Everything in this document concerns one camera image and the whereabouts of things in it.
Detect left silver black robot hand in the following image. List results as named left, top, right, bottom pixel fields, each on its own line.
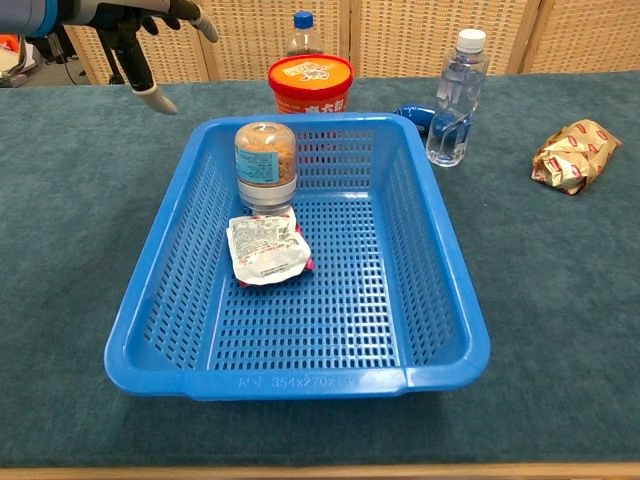
left=59, top=0, right=220, bottom=116

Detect red snack canister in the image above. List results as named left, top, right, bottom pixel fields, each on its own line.
left=267, top=55, right=355, bottom=115

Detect transparent jar brown contents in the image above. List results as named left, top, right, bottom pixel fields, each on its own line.
left=234, top=121, right=298, bottom=216

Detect white spout pouch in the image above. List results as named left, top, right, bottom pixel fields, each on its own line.
left=225, top=207, right=317, bottom=289

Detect blue plastic basket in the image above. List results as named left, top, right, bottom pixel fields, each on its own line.
left=103, top=112, right=493, bottom=403

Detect black tripod stand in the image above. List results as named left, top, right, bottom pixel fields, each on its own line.
left=97, top=30, right=127, bottom=85

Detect white desk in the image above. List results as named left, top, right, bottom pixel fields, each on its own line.
left=0, top=49, right=39, bottom=82

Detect cola bottle blue cap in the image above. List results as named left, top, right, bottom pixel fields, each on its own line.
left=286, top=10, right=325, bottom=59

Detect woven wooden folding screen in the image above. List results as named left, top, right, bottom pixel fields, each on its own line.
left=64, top=0, right=640, bottom=85

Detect blue snack packet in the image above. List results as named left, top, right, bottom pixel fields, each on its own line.
left=393, top=102, right=441, bottom=135

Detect clear water bottle white cap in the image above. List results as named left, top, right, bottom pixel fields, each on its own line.
left=425, top=28, right=492, bottom=168

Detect gold red-print wrapped snack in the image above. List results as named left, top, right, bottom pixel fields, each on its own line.
left=530, top=118, right=623, bottom=196

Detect teal felt table mat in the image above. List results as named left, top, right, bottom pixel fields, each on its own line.
left=0, top=69, right=640, bottom=471

